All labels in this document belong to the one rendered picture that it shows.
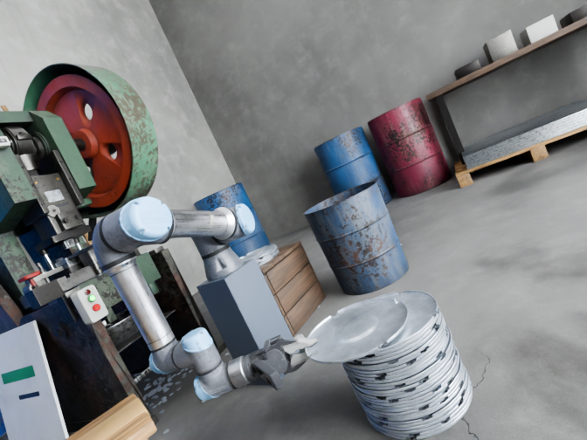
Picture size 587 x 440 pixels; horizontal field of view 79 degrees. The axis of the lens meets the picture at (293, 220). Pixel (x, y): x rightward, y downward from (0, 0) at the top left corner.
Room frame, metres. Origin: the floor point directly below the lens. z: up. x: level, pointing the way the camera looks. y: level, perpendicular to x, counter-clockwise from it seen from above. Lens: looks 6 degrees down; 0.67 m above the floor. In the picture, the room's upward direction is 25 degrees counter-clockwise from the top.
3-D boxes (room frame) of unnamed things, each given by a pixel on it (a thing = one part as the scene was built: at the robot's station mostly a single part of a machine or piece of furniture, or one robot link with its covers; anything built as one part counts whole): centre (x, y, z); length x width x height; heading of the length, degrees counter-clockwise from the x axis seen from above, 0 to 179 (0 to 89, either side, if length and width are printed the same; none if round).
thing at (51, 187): (1.73, 1.00, 1.04); 0.17 x 0.15 x 0.30; 62
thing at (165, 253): (2.05, 1.04, 0.45); 0.92 x 0.12 x 0.90; 62
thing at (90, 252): (1.67, 0.88, 0.72); 0.25 x 0.14 x 0.14; 62
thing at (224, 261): (1.39, 0.33, 0.50); 0.15 x 0.15 x 0.10
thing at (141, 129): (2.10, 0.98, 1.33); 1.03 x 0.28 x 0.82; 62
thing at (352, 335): (0.91, -0.03, 0.25); 0.29 x 0.29 x 0.01
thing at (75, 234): (1.75, 1.04, 0.86); 0.20 x 0.16 x 0.05; 152
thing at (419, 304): (0.90, -0.10, 0.24); 0.29 x 0.29 x 0.01
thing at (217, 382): (0.97, 0.39, 0.25); 0.11 x 0.08 x 0.09; 85
